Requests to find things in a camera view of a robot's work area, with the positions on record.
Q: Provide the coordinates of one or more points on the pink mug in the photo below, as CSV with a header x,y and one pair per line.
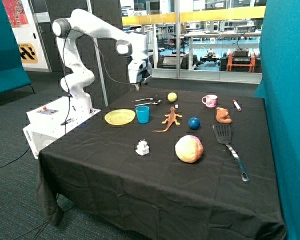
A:
x,y
210,100

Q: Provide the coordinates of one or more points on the yellow pink plush ball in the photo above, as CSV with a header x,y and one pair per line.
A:
x,y
189,149

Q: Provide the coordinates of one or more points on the brown teddy bear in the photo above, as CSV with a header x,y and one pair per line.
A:
x,y
223,116

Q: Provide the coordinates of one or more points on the orange toy lizard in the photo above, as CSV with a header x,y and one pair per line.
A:
x,y
170,119

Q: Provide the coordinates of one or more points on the teal sofa left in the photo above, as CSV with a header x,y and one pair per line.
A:
x,y
12,74

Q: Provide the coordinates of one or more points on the black spatula metal handle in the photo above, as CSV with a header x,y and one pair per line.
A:
x,y
223,134

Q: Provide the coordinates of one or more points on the teal partition right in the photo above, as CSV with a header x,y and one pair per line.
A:
x,y
280,88

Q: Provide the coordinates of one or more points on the blue plastic cup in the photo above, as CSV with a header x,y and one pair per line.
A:
x,y
143,114

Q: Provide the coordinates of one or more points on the silver metal fork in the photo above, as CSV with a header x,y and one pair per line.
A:
x,y
145,99

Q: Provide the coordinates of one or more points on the black tablecloth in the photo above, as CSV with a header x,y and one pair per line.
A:
x,y
158,195

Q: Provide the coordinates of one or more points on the red poster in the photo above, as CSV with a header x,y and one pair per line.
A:
x,y
16,13

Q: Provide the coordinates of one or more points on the red white marker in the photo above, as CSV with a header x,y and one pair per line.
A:
x,y
237,105

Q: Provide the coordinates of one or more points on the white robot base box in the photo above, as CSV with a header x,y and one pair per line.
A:
x,y
53,120

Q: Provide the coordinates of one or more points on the orange black equipment rack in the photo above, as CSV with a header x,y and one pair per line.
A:
x,y
241,60

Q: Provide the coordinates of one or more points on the yellow black sign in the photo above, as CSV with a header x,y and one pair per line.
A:
x,y
27,53

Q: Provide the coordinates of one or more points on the yellow plastic plate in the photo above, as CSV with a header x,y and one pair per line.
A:
x,y
120,117

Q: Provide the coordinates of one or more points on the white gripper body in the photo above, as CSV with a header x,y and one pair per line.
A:
x,y
139,71

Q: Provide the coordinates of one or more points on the yellow tennis ball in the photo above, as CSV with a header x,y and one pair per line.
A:
x,y
172,97

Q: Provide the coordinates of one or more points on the dark grey acoustic panel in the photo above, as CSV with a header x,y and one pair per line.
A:
x,y
99,56

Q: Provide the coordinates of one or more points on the blue ball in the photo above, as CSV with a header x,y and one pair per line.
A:
x,y
194,123

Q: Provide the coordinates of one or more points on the silver metal spoon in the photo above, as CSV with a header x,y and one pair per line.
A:
x,y
156,102

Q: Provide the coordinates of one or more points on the white power adapter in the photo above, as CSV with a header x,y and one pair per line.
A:
x,y
142,148

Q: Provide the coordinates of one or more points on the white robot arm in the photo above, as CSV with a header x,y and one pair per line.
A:
x,y
81,22

